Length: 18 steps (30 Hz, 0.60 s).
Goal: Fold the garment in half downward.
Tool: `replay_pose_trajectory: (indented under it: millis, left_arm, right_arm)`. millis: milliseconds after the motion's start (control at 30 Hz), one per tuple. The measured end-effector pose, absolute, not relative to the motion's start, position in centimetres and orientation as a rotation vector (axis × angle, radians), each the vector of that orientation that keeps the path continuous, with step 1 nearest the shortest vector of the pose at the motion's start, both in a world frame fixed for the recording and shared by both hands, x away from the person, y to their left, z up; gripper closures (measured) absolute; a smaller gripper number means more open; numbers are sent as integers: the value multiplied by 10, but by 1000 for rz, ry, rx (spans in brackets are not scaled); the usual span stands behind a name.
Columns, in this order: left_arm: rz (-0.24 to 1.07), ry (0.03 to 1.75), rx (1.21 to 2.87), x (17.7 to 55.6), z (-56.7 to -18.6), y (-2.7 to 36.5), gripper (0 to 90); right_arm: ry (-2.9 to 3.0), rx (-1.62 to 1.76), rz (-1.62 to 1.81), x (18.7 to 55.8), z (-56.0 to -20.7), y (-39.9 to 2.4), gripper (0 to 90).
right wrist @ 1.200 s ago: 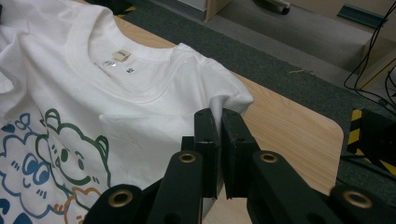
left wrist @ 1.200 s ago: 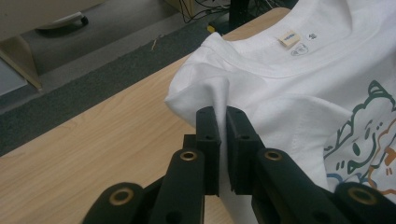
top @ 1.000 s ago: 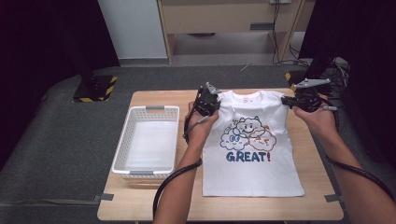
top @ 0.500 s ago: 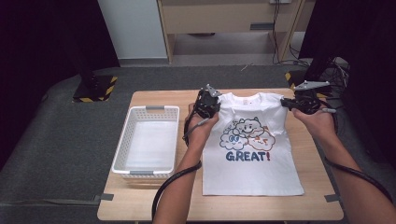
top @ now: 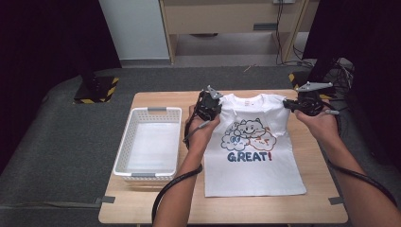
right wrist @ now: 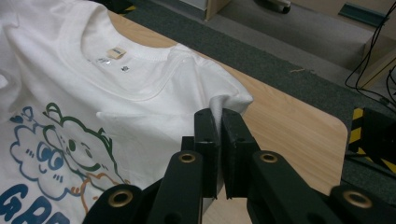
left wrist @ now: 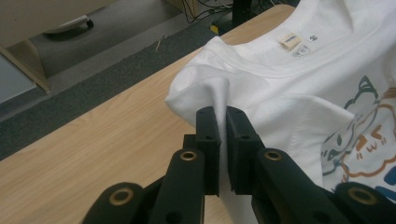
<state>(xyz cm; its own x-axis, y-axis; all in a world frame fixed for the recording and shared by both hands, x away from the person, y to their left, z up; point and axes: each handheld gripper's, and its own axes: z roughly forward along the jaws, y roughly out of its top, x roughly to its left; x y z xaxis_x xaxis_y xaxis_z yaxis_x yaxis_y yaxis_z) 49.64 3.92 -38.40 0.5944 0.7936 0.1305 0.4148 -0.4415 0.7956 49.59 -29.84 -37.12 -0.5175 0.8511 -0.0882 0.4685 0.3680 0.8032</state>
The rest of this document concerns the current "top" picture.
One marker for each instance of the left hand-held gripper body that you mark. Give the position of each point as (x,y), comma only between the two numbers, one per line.
(208,107)

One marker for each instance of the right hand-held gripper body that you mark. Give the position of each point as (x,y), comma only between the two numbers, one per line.
(310,102)

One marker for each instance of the black stand with striped base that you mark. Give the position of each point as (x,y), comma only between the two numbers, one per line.
(94,90)
(318,72)

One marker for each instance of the person's left hand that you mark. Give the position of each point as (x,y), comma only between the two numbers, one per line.
(198,137)

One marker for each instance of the beige wooden desk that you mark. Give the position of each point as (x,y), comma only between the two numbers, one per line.
(220,19)

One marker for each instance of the thin wooden stick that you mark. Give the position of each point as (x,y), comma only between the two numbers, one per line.
(249,68)

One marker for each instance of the white plastic basket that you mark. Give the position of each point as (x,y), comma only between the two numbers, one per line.
(126,142)

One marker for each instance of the black curtain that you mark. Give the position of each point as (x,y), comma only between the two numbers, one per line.
(372,47)
(38,47)

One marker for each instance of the white printed t-shirt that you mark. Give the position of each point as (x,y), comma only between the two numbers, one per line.
(252,176)

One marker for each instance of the person's right hand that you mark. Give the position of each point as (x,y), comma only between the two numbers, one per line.
(324,129)

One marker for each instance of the white cabinet panel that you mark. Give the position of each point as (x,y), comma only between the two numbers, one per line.
(135,28)

